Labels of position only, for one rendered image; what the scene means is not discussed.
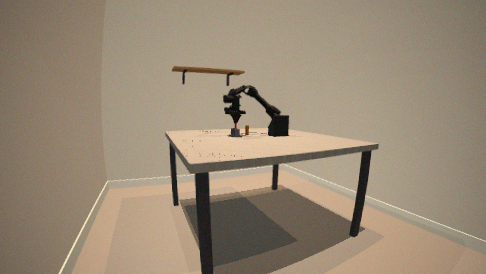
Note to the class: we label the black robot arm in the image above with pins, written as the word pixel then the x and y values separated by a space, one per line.
pixel 252 92

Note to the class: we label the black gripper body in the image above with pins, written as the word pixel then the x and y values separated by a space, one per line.
pixel 235 109

